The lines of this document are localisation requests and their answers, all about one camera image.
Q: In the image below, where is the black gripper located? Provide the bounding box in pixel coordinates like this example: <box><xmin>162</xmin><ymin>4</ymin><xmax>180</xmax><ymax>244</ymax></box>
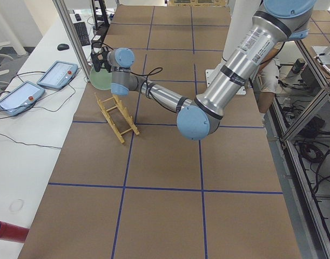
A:
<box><xmin>92</xmin><ymin>46</ymin><xmax>111</xmax><ymax>73</ymax></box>

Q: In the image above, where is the light green plate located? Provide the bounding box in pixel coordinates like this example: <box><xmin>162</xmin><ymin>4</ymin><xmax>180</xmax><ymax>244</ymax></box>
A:
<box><xmin>90</xmin><ymin>67</ymin><xmax>112</xmax><ymax>90</ymax></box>

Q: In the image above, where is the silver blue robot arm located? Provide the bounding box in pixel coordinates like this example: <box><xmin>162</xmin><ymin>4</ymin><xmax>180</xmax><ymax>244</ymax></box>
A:
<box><xmin>91</xmin><ymin>1</ymin><xmax>315</xmax><ymax>140</ymax></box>

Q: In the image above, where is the black keyboard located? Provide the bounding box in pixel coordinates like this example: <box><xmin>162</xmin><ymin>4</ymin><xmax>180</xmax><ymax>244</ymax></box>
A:
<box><xmin>73</xmin><ymin>22</ymin><xmax>90</xmax><ymax>46</ymax></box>

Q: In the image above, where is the far blue teach pendant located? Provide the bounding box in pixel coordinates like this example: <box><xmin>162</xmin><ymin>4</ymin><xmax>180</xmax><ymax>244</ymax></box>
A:
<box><xmin>37</xmin><ymin>60</ymin><xmax>78</xmax><ymax>90</ymax></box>

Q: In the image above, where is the blue teach pendant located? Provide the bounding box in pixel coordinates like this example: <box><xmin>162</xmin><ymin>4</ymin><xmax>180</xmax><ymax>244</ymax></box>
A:
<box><xmin>0</xmin><ymin>81</ymin><xmax>45</xmax><ymax>115</ymax></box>
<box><xmin>37</xmin><ymin>60</ymin><xmax>78</xmax><ymax>90</ymax></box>

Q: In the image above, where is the black computer mouse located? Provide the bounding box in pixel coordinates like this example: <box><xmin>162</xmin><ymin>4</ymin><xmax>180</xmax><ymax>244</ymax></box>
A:
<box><xmin>57</xmin><ymin>43</ymin><xmax>70</xmax><ymax>51</ymax></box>

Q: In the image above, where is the wooden dish rack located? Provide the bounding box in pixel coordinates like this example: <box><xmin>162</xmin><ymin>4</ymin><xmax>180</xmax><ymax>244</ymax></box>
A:
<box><xmin>95</xmin><ymin>93</ymin><xmax>140</xmax><ymax>144</ymax></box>

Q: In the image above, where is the near blue teach pendant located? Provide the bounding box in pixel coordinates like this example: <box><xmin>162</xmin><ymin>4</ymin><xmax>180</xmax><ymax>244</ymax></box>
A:
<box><xmin>0</xmin><ymin>81</ymin><xmax>45</xmax><ymax>115</ymax></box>

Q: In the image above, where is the person in beige shirt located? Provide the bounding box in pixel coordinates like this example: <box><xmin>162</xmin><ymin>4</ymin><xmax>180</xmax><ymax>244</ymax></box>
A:
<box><xmin>258</xmin><ymin>44</ymin><xmax>280</xmax><ymax>119</ymax></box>

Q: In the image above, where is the red cylinder bottle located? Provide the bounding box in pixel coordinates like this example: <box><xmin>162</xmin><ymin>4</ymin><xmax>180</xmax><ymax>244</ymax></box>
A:
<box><xmin>0</xmin><ymin>221</ymin><xmax>29</xmax><ymax>243</ymax></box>

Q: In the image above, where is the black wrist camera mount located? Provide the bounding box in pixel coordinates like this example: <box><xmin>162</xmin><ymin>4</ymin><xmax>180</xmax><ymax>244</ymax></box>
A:
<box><xmin>91</xmin><ymin>41</ymin><xmax>103</xmax><ymax>59</ymax></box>

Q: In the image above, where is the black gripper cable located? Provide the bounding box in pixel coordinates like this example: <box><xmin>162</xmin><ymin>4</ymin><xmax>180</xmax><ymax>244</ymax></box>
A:
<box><xmin>126</xmin><ymin>66</ymin><xmax>164</xmax><ymax>81</ymax></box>

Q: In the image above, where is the aluminium frame post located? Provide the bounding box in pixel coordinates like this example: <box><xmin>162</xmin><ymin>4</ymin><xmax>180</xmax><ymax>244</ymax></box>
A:
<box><xmin>53</xmin><ymin>0</ymin><xmax>90</xmax><ymax>82</ymax></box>

